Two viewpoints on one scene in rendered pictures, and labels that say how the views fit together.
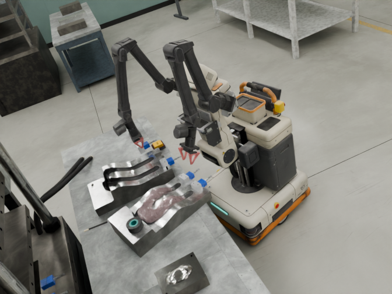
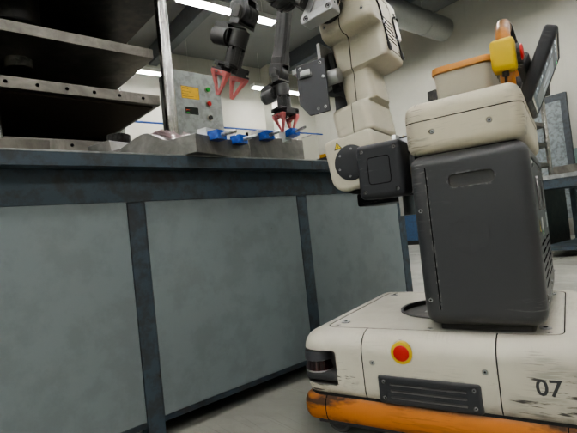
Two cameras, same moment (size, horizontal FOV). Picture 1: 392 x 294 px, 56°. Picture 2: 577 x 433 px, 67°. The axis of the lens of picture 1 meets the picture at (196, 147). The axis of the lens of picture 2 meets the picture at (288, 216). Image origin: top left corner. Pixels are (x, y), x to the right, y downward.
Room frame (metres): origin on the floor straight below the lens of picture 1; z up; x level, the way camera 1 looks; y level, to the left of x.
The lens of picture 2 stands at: (1.12, -1.22, 0.55)
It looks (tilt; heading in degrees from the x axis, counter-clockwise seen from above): 2 degrees up; 62
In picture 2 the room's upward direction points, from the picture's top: 6 degrees counter-clockwise
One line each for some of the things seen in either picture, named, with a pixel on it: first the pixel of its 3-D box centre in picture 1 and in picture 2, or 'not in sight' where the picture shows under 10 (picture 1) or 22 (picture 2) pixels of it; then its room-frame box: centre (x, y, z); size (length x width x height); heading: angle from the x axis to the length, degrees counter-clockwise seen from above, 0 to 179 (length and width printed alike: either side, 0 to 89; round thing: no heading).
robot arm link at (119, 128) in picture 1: (122, 123); (273, 86); (1.95, 0.38, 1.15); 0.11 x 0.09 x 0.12; 117
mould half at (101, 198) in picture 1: (128, 177); (239, 156); (1.79, 0.45, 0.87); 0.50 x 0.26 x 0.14; 104
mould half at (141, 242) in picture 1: (161, 207); (167, 152); (1.46, 0.28, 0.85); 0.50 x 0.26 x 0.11; 121
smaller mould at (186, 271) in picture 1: (181, 278); (13, 158); (1.01, 0.23, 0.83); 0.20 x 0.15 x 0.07; 104
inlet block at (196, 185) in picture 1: (203, 182); (219, 135); (1.56, 0.02, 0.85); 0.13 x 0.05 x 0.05; 121
